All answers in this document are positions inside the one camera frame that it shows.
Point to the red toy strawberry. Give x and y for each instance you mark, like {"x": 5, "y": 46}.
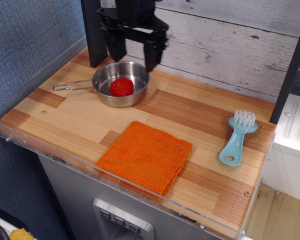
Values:
{"x": 122, "y": 87}

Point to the white side counter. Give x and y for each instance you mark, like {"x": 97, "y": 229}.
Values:
{"x": 281, "y": 170}

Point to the black right upright post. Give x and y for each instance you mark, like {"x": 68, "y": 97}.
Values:
{"x": 286, "y": 85}

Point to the light blue dish brush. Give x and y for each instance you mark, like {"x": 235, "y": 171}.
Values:
{"x": 243, "y": 122}

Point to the silver dispenser button panel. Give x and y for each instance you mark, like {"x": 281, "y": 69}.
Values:
{"x": 120, "y": 221}

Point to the orange knitted napkin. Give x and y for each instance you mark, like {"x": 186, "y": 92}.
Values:
{"x": 148, "y": 157}

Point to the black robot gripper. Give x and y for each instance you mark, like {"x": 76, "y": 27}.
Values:
{"x": 134, "y": 20}

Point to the small steel pan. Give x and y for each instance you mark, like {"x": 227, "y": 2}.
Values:
{"x": 103, "y": 77}

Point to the clear acrylic guard rail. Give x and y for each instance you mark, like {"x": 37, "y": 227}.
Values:
{"x": 77, "y": 129}

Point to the grey toy fridge cabinet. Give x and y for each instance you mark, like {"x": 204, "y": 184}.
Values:
{"x": 76, "y": 193}

